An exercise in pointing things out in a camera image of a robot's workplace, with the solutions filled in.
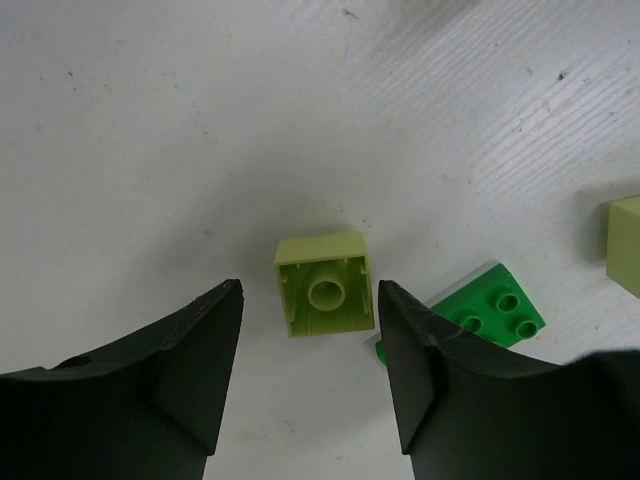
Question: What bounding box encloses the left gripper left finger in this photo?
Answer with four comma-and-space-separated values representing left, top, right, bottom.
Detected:
1, 279, 244, 479

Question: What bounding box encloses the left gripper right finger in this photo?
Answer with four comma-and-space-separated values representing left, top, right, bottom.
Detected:
378, 280, 639, 479

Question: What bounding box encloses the dark green flat lego plate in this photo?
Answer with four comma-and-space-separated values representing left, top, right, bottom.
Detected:
376, 262, 546, 360

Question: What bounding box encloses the lime lego brick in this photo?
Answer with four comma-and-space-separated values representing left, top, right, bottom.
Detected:
598, 194, 639, 298
274, 231, 375, 338

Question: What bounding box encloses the lime lego brick left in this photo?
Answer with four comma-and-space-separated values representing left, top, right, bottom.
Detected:
274, 231, 375, 338

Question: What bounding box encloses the lime lego brick right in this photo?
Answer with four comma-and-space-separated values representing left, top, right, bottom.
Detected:
598, 194, 639, 298

